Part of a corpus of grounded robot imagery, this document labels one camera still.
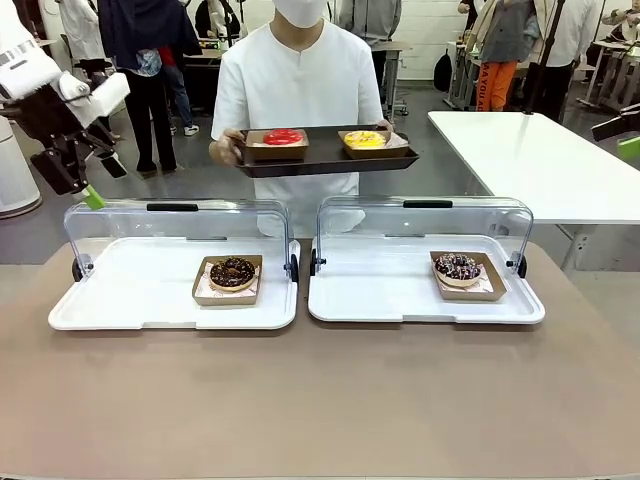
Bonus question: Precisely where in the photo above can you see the clear display lid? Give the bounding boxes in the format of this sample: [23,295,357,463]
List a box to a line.
[63,198,301,282]
[309,194,535,279]

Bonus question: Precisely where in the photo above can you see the person in white top black trousers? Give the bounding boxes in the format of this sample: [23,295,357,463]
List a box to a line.
[529,0,606,124]

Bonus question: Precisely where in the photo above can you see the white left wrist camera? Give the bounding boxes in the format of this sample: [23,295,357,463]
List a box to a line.
[74,73,131,126]

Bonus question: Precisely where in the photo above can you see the yellow sprinkled donut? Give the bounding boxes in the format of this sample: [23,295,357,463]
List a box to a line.
[342,129,387,150]

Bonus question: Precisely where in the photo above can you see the brown serving tray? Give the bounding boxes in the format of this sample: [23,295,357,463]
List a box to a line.
[234,124,420,180]

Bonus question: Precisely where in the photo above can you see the chocolate donut orange sprinkles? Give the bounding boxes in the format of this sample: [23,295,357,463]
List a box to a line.
[208,256,256,292]

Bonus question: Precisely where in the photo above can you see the person in dark jacket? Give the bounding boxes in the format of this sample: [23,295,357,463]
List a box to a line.
[97,0,204,174]

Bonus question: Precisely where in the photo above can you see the person in blue jeans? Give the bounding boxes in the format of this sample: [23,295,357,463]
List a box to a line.
[159,44,201,137]

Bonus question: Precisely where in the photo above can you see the cardboard tray of yellow donut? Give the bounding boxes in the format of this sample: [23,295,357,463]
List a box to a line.
[337,129,410,160]

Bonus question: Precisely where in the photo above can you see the black tripod pole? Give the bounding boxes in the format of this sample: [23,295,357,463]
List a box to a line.
[522,0,569,117]

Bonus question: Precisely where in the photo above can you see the black backpack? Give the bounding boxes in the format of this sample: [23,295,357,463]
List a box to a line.
[433,48,454,93]

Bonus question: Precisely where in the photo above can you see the person in grey sweater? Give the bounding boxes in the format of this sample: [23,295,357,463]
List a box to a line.
[339,0,404,119]

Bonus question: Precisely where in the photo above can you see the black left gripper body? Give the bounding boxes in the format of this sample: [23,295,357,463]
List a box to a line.
[7,85,119,156]

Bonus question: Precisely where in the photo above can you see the chocolate donut pink white sprinkles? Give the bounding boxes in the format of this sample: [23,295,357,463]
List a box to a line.
[432,252,483,287]

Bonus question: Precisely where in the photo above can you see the person in orange trousers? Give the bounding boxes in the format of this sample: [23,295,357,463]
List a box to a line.
[472,0,539,112]

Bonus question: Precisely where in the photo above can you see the white face mask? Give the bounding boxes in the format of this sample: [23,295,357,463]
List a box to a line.
[273,0,332,29]

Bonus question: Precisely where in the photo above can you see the white rectangular table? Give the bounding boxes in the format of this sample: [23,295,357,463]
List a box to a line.
[428,109,640,272]

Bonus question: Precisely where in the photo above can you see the cardboard tray of red donut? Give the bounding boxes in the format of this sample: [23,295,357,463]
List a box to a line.
[243,128,310,162]

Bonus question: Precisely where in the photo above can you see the white display tray base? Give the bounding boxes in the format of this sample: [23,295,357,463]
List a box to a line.
[307,234,546,325]
[47,235,301,331]

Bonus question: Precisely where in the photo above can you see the person in white shirt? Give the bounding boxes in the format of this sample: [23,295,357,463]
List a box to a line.
[210,0,399,239]

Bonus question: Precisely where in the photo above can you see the cardboard tray of chocolate donut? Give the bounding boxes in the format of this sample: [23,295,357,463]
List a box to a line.
[192,253,265,307]

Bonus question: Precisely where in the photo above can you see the red glazed donut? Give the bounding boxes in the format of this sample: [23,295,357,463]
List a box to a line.
[262,128,305,148]

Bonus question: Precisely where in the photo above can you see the person's right hand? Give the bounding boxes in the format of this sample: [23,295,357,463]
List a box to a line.
[208,128,247,167]

